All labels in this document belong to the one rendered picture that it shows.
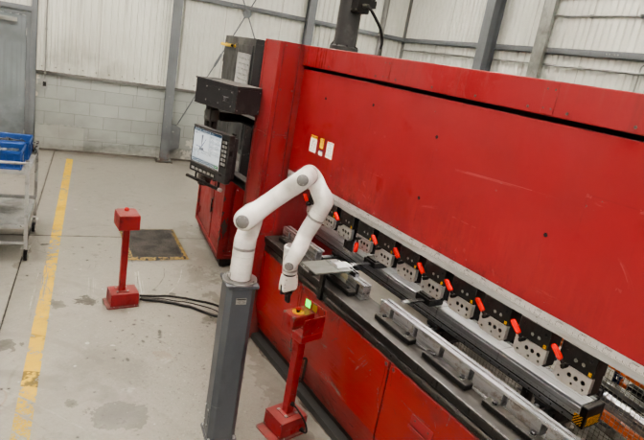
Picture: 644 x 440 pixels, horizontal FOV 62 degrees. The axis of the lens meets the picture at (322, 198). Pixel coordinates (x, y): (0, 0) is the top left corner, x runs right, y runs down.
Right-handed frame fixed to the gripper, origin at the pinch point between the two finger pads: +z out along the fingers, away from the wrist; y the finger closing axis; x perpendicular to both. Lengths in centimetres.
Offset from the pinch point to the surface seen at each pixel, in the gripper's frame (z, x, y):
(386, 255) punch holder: -25, 23, -50
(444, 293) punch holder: -23, 67, -46
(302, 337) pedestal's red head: 25.3, 4.8, -9.6
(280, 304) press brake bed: 50, -66, -47
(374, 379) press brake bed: 37, 43, -31
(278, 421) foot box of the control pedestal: 83, 0, -2
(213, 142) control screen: -54, -137, -27
